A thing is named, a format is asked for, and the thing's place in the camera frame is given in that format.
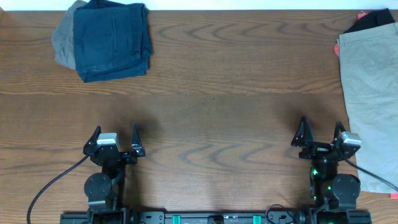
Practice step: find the navy blue shorts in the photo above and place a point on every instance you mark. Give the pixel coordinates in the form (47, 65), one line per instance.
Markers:
(111, 41)

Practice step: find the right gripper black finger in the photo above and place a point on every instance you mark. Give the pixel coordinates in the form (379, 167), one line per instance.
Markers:
(339, 129)
(303, 136)

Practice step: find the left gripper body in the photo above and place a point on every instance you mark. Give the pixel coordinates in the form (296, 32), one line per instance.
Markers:
(125, 154)

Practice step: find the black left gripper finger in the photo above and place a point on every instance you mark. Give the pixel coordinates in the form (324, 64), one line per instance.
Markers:
(136, 142)
(93, 139)

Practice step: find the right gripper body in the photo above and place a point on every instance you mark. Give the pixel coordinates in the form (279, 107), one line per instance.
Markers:
(319, 150)

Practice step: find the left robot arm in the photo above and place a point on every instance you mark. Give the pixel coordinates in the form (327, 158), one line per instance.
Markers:
(105, 189)

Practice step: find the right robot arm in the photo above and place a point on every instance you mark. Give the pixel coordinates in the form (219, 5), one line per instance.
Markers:
(334, 194)

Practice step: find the folded grey shorts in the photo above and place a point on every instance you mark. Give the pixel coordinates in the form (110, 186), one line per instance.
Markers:
(62, 38)

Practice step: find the beige khaki shorts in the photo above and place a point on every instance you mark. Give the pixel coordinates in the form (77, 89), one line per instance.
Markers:
(370, 105)

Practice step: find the black garment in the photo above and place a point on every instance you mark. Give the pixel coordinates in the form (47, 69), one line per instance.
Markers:
(371, 20)

